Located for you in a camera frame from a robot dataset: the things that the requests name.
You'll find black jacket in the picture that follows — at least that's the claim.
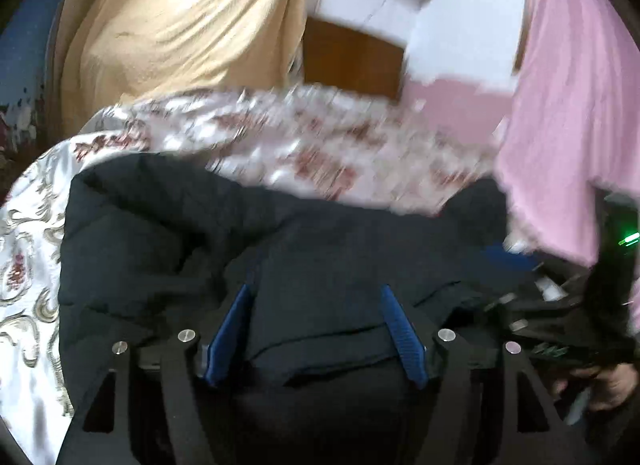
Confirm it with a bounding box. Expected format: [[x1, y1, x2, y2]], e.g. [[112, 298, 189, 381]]
[[57, 152, 551, 465]]

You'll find wooden headboard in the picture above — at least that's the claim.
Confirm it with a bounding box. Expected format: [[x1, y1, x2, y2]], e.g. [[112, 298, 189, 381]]
[[300, 17, 408, 100]]

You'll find person's right hand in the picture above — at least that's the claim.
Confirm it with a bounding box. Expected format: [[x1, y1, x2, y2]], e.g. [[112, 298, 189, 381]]
[[552, 362, 640, 414]]

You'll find beige hanging cloth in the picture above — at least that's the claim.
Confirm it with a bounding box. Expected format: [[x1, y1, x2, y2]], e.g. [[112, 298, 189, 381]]
[[52, 0, 326, 136]]

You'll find blue fabric wardrobe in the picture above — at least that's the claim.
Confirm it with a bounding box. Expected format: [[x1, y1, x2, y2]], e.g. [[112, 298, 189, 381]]
[[0, 0, 71, 166]]

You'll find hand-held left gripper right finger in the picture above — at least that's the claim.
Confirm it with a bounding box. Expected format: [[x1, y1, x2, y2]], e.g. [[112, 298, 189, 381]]
[[381, 284, 596, 465]]

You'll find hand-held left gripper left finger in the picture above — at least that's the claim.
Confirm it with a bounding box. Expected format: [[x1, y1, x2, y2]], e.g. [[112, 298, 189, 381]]
[[57, 283, 253, 465]]

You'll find pink curtain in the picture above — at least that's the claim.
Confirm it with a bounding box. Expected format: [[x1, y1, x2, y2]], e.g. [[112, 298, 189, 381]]
[[495, 0, 640, 326]]

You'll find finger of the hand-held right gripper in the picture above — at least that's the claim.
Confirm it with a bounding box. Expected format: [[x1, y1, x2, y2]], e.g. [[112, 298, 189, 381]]
[[482, 240, 548, 273], [492, 287, 588, 341]]

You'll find floral satin bedspread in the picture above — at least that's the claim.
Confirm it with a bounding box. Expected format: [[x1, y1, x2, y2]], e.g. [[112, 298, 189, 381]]
[[0, 85, 506, 465]]

